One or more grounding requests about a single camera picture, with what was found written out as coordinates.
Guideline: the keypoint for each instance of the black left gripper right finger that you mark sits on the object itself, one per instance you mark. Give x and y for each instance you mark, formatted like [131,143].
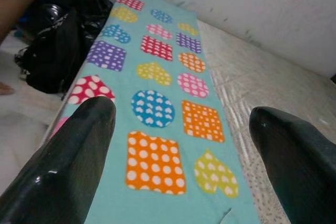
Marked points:
[302,166]

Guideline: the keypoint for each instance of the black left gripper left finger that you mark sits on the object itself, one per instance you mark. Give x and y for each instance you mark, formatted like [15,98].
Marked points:
[65,169]

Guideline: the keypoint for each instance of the white quilted mattress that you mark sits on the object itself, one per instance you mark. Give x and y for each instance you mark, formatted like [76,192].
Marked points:
[262,82]

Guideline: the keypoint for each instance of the teal blanket colourful patches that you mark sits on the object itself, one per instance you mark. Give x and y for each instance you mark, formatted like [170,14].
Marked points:
[168,119]

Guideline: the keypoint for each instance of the black plastic bag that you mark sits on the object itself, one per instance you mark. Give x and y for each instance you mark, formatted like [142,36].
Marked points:
[52,51]

